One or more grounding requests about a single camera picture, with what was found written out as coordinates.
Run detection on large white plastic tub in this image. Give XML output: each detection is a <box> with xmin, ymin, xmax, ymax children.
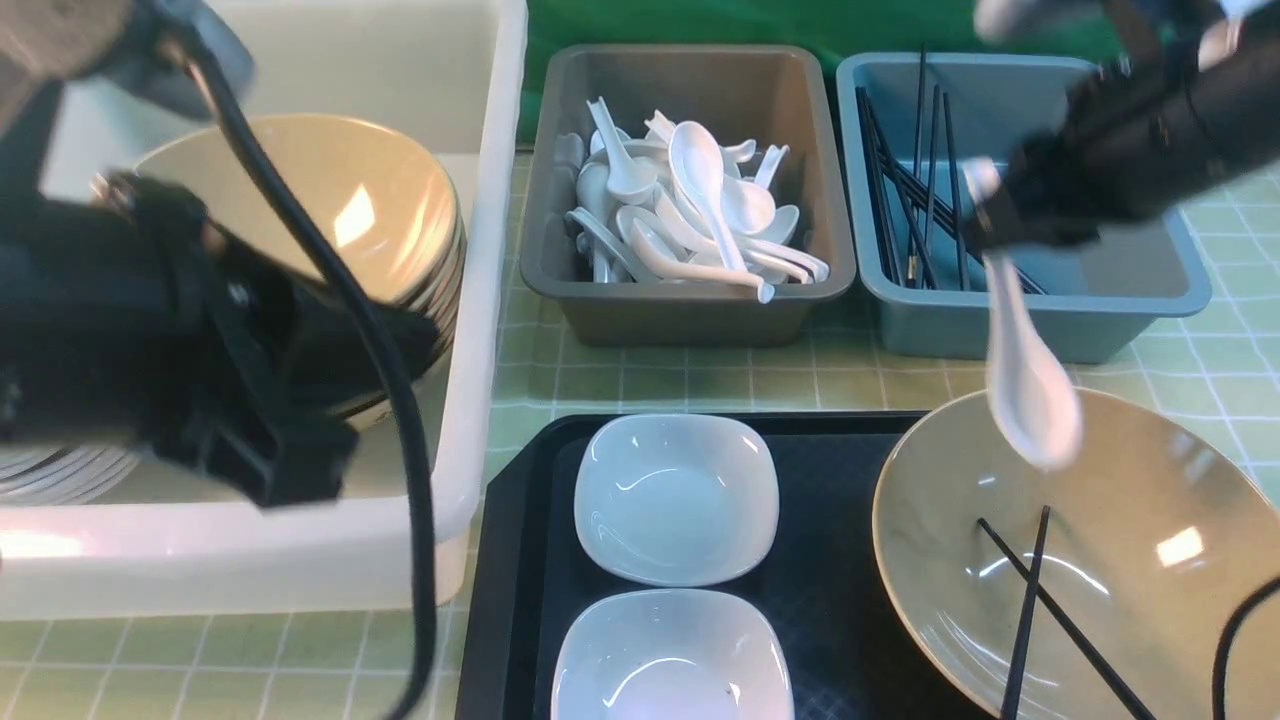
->
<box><xmin>3</xmin><ymin>1</ymin><xmax>529</xmax><ymax>620</ymax></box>

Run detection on grey plastic spoon bin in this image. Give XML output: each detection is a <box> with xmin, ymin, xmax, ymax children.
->
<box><xmin>518</xmin><ymin>44</ymin><xmax>858</xmax><ymax>347</ymax></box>

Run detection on stack of white dishes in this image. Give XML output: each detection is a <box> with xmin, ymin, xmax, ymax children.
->
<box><xmin>1</xmin><ymin>446</ymin><xmax>140</xmax><ymax>507</ymax></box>

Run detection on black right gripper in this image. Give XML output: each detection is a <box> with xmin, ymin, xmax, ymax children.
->
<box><xmin>960</xmin><ymin>131</ymin><xmax>1101</xmax><ymax>255</ymax></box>

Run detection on pile of white spoons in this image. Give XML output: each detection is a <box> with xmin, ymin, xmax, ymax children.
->
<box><xmin>553</xmin><ymin>110</ymin><xmax>832</xmax><ymax>304</ymax></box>

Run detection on white square dish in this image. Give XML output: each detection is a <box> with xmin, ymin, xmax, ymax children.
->
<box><xmin>573</xmin><ymin>414</ymin><xmax>780</xmax><ymax>588</ymax></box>
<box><xmin>550</xmin><ymin>589</ymin><xmax>796</xmax><ymax>719</ymax></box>

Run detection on blue-grey plastic chopstick bin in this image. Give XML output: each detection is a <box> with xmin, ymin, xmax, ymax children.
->
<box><xmin>835</xmin><ymin>53</ymin><xmax>1212</xmax><ymax>363</ymax></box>

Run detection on stack of tan bowls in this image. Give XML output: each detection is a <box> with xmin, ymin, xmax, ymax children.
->
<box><xmin>131</xmin><ymin>113</ymin><xmax>468</xmax><ymax>430</ymax></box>

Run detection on white ceramic soup spoon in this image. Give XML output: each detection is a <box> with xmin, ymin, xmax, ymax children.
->
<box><xmin>963</xmin><ymin>156</ymin><xmax>1084</xmax><ymax>471</ymax></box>

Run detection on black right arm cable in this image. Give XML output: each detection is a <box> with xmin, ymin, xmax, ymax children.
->
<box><xmin>1211</xmin><ymin>575</ymin><xmax>1280</xmax><ymax>720</ymax></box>

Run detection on black plastic serving tray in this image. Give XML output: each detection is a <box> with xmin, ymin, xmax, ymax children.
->
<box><xmin>454</xmin><ymin>411</ymin><xmax>986</xmax><ymax>719</ymax></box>

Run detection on green cloth backdrop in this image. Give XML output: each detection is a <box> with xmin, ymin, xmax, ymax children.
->
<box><xmin>518</xmin><ymin>0</ymin><xmax>1132</xmax><ymax>146</ymax></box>

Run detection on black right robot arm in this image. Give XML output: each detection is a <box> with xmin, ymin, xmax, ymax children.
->
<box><xmin>963</xmin><ymin>1</ymin><xmax>1279</xmax><ymax>254</ymax></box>

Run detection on black chopsticks in bin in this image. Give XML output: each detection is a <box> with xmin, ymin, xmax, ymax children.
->
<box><xmin>854</xmin><ymin>44</ymin><xmax>1047</xmax><ymax>295</ymax></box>

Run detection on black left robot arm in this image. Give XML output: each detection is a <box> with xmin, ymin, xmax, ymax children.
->
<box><xmin>1</xmin><ymin>1</ymin><xmax>440</xmax><ymax>509</ymax></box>

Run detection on black chopstick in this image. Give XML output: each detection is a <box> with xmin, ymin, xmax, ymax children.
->
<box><xmin>977</xmin><ymin>518</ymin><xmax>1161</xmax><ymax>720</ymax></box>
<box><xmin>1000</xmin><ymin>505</ymin><xmax>1051</xmax><ymax>719</ymax></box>

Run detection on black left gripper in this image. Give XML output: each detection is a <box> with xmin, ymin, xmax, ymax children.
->
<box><xmin>105</xmin><ymin>170</ymin><xmax>440</xmax><ymax>509</ymax></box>

